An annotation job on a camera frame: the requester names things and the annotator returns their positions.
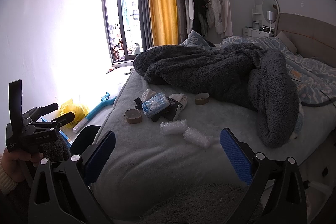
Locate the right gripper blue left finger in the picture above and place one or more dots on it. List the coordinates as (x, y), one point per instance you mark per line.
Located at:
(96, 156)

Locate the grey curtain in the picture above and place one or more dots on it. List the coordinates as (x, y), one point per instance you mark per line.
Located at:
(145, 24)

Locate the dark grey fluffy blanket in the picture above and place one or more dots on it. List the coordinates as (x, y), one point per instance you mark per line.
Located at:
(241, 74)

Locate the blue tissue pack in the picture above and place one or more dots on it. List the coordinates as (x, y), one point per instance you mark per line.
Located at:
(155, 105)

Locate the blue plush toy stick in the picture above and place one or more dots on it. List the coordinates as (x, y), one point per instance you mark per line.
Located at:
(106, 100)

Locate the bubble wrap roll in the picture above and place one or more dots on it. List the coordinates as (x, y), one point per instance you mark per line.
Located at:
(195, 137)
(176, 127)

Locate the brown tape roll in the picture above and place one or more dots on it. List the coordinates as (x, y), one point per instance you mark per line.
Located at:
(202, 98)
(133, 116)

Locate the person's left hand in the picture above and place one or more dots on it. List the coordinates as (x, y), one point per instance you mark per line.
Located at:
(10, 163)

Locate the yellow plastic bag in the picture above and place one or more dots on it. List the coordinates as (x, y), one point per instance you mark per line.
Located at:
(80, 111)

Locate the clothes rack with garments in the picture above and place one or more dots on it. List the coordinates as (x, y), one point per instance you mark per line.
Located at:
(203, 15)

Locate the white rolled sock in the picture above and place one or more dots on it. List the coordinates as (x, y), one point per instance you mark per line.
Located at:
(147, 95)

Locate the black trash bin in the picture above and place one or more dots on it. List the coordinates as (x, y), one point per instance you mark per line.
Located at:
(84, 139)

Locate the round vanity mirror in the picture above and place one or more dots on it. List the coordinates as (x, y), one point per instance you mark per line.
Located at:
(270, 10)

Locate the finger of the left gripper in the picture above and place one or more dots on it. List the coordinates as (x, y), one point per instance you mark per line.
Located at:
(62, 120)
(42, 111)

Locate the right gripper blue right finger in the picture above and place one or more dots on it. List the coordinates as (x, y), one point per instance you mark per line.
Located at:
(236, 155)

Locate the blue floral duvet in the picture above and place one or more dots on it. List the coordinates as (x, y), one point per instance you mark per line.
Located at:
(315, 80)

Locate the balcony glass door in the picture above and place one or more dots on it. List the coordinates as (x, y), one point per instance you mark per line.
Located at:
(122, 29)

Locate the beige pillow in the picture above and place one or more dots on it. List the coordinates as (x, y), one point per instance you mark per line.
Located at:
(287, 42)

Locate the white dresser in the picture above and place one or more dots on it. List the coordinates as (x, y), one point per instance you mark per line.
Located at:
(259, 26)

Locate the beige headboard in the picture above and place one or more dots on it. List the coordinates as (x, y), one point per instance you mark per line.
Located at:
(313, 38)

